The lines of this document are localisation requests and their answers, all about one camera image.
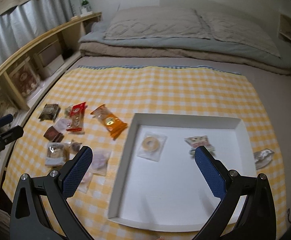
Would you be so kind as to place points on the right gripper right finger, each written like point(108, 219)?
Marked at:
point(257, 219)

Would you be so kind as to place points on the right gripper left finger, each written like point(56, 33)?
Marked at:
point(29, 219)

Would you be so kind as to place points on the swirl cookie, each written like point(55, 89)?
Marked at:
point(57, 154)

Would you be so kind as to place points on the purple donut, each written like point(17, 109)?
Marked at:
point(99, 162)

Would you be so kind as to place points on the dark brown snack packet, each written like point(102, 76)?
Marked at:
point(53, 135)

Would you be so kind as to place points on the black silver cake packet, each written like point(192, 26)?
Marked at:
point(50, 112)

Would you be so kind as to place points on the red snack packet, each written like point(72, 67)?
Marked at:
point(76, 118)

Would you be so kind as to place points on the orange cracker packet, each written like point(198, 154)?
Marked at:
point(114, 125)

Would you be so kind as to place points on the beige donut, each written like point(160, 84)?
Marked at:
point(152, 146)

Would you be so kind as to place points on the white cartoon candy packet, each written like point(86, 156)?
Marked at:
point(198, 141)

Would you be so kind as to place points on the pink donut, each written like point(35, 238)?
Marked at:
point(85, 182)

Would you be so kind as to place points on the small dark candy packet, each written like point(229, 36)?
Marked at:
point(74, 147)

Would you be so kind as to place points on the doll in white dress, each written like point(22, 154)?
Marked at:
point(0, 104)

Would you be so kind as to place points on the wooden bedside shelf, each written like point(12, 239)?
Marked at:
point(61, 40)

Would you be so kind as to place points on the doll in red dress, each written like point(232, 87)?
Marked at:
point(25, 79)

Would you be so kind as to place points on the crumpled silver wrapper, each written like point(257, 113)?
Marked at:
point(263, 158)

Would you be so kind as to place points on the white box on shelf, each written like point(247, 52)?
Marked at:
point(52, 67)

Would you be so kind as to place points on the yellow checkered mat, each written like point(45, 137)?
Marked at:
point(126, 91)

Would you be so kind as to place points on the silver grey curtain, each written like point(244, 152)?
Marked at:
point(23, 23)

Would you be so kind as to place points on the white shallow box tray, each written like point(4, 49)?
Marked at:
point(172, 195)

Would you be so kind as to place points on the green glass bottle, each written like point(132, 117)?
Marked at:
point(84, 3)

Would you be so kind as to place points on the beige folded blanket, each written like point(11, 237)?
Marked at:
point(271, 64)

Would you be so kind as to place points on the grey blue folded duvet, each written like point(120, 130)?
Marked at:
point(212, 45)

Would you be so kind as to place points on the left beige pillow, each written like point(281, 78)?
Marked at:
point(155, 22)

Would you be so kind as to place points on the beige pillow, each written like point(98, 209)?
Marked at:
point(155, 22)
point(227, 28)

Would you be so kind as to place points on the right beige pillow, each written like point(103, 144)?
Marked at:
point(227, 28)

